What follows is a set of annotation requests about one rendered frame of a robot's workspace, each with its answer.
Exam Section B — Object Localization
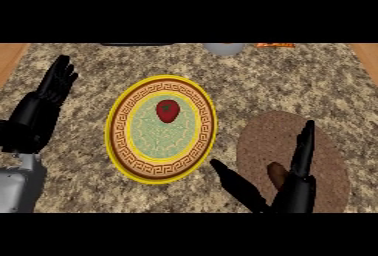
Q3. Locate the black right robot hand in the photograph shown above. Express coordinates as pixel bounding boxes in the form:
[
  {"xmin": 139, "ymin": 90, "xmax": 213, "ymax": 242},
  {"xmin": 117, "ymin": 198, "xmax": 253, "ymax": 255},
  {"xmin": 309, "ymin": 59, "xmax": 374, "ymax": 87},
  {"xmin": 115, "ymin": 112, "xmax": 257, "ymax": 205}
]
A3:
[{"xmin": 210, "ymin": 119, "xmax": 318, "ymax": 214}]

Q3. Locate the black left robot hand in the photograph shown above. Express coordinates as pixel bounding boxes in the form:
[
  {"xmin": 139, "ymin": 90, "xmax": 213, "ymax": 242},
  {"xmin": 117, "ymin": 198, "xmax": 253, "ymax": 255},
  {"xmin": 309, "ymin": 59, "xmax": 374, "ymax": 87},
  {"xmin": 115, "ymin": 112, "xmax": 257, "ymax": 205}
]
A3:
[{"xmin": 0, "ymin": 54, "xmax": 81, "ymax": 155}]

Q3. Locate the brown speckled oval plate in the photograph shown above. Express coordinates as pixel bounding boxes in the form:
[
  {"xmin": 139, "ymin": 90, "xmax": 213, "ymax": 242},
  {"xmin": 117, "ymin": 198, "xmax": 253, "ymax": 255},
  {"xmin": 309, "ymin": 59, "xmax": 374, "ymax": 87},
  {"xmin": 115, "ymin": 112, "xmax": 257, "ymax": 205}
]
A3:
[{"xmin": 235, "ymin": 110, "xmax": 352, "ymax": 214}]

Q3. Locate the yellow patterned round placemat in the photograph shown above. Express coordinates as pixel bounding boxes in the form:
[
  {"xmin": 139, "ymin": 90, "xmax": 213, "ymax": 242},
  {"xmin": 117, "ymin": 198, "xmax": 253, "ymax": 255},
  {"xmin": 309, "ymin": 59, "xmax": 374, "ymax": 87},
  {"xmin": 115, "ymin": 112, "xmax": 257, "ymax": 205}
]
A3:
[{"xmin": 103, "ymin": 74, "xmax": 219, "ymax": 185}]

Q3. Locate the small brown oblong item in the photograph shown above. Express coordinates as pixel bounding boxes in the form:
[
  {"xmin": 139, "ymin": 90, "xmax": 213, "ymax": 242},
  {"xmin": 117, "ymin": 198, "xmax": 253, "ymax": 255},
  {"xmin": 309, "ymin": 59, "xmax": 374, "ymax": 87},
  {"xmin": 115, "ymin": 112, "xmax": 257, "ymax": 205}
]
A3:
[{"xmin": 266, "ymin": 162, "xmax": 291, "ymax": 191}]

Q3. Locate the pale grey bowl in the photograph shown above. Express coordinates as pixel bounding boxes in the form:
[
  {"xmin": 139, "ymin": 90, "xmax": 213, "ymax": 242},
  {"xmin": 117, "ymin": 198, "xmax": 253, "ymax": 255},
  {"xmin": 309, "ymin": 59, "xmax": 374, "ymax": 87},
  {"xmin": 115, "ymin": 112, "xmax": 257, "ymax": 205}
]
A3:
[{"xmin": 202, "ymin": 42, "xmax": 247, "ymax": 57}]

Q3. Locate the orange packet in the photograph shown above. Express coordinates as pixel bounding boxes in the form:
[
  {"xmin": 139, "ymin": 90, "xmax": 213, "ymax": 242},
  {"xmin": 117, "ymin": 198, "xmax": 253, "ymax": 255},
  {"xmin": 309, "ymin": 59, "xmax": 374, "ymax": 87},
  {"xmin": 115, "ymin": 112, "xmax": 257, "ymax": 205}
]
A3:
[{"xmin": 254, "ymin": 42, "xmax": 297, "ymax": 49}]

